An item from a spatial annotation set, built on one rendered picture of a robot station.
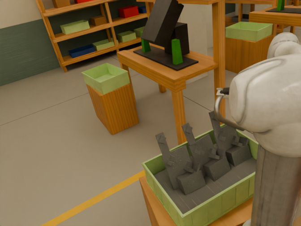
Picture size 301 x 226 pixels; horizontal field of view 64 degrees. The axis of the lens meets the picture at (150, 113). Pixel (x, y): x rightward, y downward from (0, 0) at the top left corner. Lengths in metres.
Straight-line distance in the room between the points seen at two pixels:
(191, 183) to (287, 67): 0.99
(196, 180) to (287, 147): 0.90
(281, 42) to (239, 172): 0.73
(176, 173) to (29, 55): 5.93
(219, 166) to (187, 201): 0.27
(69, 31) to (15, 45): 1.36
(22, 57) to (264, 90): 6.62
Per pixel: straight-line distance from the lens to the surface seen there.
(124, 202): 2.50
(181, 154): 1.34
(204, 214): 1.23
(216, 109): 1.31
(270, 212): 0.68
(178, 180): 1.35
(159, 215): 1.36
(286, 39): 1.08
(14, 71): 6.93
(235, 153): 1.47
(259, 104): 0.43
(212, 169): 1.38
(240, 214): 1.36
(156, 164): 1.44
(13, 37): 6.79
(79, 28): 6.40
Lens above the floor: 1.89
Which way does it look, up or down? 31 degrees down
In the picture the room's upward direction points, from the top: 11 degrees counter-clockwise
